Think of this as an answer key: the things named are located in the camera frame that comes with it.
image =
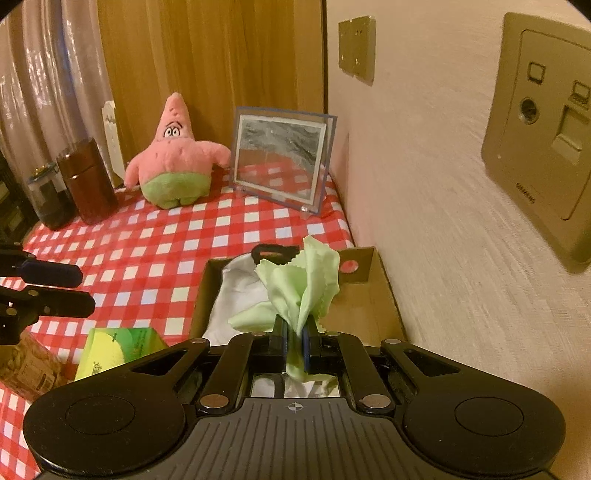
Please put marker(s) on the beige patterned curtain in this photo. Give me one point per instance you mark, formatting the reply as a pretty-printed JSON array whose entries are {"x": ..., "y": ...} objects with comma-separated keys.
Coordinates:
[{"x": 41, "y": 69}]

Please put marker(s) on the gold wall data socket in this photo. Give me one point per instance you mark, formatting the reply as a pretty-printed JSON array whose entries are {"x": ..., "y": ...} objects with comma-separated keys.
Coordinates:
[{"x": 545, "y": 138}]

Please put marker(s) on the cardboard box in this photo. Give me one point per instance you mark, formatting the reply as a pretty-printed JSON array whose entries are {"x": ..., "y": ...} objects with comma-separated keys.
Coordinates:
[{"x": 364, "y": 304}]

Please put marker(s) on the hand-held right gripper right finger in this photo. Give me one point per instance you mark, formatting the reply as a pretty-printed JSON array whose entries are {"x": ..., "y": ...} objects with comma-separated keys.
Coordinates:
[{"x": 311, "y": 355}]

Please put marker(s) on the brown cylindrical canister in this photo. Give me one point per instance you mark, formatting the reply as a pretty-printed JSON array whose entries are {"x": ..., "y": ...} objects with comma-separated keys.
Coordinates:
[{"x": 87, "y": 184}]

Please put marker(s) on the light green cloth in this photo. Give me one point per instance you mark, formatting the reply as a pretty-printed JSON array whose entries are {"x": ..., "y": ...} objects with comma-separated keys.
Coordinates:
[{"x": 304, "y": 281}]

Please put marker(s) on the green tissue box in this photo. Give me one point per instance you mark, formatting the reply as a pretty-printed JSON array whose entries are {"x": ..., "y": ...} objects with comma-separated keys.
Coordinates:
[{"x": 120, "y": 348}]

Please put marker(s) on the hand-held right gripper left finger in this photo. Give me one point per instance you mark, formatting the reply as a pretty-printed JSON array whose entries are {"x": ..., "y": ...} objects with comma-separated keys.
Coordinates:
[{"x": 279, "y": 350}]

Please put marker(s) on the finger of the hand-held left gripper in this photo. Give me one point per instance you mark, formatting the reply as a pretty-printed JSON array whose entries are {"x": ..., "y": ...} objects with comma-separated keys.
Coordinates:
[
  {"x": 51, "y": 273},
  {"x": 60, "y": 303}
]

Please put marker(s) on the wooden wardrobe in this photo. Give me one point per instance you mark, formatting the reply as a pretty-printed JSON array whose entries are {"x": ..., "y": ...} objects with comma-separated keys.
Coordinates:
[{"x": 207, "y": 55}]

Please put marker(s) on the white cloth garment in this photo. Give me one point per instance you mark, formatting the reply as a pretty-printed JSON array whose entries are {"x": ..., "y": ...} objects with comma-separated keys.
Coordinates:
[{"x": 235, "y": 300}]

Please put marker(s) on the red checked tablecloth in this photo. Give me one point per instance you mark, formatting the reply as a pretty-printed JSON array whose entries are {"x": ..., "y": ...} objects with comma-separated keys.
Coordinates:
[{"x": 161, "y": 240}]

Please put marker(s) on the clear acrylic picture frame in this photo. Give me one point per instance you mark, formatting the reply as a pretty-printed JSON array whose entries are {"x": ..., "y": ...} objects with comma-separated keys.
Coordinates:
[{"x": 277, "y": 157}]

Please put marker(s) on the pink starfish plush toy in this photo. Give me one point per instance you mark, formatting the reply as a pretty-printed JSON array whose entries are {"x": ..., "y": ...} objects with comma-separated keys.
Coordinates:
[{"x": 178, "y": 166}]

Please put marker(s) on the glass jar black base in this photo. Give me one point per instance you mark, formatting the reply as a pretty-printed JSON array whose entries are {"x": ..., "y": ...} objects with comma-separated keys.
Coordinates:
[{"x": 51, "y": 203}]

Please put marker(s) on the dark wooden shelf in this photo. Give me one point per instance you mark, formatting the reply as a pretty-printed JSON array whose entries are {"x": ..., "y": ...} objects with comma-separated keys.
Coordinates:
[{"x": 9, "y": 207}]

